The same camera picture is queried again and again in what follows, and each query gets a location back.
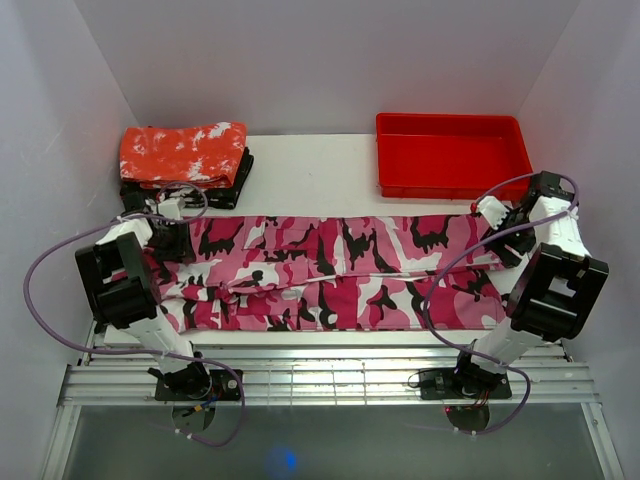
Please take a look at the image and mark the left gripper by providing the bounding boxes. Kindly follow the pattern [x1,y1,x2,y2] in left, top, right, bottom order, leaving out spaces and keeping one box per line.
[144,220,196,263]

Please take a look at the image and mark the red plastic tray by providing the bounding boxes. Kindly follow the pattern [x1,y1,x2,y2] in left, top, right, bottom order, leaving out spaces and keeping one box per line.
[376,113,532,200]

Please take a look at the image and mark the pink camo trousers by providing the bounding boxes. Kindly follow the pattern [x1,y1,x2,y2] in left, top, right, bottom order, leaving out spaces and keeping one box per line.
[145,214,505,332]

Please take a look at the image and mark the aluminium rail frame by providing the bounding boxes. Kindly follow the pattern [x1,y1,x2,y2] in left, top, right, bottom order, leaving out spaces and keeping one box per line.
[41,328,623,479]

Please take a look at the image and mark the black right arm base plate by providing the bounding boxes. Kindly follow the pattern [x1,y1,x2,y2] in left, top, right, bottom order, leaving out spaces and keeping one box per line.
[418,368,512,400]

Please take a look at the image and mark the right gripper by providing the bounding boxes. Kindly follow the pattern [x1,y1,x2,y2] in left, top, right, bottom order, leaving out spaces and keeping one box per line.
[480,205,537,268]

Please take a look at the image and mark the orange white folded trousers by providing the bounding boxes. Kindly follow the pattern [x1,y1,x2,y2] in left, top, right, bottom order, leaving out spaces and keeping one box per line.
[119,122,247,188]

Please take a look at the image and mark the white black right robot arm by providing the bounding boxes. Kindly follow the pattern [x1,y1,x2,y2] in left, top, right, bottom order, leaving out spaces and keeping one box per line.
[451,171,609,397]

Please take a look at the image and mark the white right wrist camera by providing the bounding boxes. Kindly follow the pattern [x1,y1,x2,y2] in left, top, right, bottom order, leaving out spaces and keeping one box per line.
[471,195,511,231]

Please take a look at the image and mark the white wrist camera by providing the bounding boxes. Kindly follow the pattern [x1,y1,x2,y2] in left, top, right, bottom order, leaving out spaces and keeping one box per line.
[471,195,511,231]
[156,198,184,220]

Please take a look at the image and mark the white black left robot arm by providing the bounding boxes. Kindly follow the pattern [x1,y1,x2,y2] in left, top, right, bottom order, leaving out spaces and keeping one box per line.
[75,218,212,400]

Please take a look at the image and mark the black camo folded trousers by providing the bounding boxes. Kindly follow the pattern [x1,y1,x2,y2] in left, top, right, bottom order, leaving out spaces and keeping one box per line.
[120,147,254,211]

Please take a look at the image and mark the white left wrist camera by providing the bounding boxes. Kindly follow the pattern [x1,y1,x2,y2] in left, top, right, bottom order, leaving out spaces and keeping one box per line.
[156,198,184,220]

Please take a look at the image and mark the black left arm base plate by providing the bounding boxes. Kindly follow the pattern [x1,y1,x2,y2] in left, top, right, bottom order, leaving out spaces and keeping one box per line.
[153,369,243,403]

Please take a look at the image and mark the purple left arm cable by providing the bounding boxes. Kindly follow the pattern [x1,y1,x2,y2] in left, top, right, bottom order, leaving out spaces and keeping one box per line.
[23,180,247,447]

